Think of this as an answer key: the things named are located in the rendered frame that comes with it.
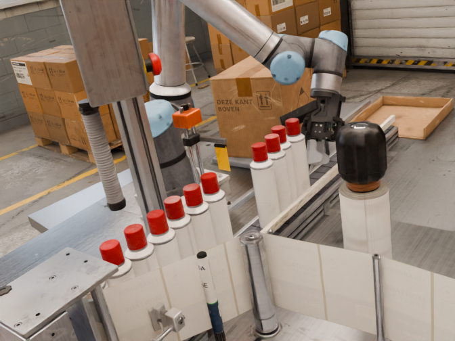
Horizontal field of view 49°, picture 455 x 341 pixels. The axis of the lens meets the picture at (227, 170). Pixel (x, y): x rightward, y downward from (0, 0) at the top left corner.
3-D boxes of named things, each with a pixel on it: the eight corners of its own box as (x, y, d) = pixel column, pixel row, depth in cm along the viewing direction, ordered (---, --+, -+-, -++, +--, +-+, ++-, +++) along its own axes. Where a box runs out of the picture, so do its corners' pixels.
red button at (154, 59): (141, 57, 81) (160, 53, 82) (139, 53, 84) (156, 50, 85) (147, 80, 82) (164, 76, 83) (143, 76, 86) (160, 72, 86)
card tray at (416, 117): (424, 139, 158) (424, 128, 157) (348, 133, 174) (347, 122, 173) (453, 108, 179) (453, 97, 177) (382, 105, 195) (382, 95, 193)
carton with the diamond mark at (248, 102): (289, 160, 157) (278, 76, 146) (223, 157, 168) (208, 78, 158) (321, 126, 180) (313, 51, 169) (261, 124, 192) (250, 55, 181)
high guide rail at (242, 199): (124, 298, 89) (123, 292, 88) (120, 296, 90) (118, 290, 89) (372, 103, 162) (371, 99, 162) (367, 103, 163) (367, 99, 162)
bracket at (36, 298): (25, 339, 54) (22, 333, 53) (-24, 309, 60) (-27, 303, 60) (120, 270, 63) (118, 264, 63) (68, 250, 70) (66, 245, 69)
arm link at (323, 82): (307, 72, 126) (321, 80, 133) (304, 91, 126) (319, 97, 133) (334, 73, 122) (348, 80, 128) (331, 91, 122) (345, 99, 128)
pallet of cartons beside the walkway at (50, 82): (172, 132, 473) (151, 37, 437) (97, 167, 423) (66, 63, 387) (105, 119, 556) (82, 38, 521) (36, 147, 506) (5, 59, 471)
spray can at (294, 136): (302, 202, 124) (293, 124, 116) (286, 197, 128) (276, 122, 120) (315, 193, 127) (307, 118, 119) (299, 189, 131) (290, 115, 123)
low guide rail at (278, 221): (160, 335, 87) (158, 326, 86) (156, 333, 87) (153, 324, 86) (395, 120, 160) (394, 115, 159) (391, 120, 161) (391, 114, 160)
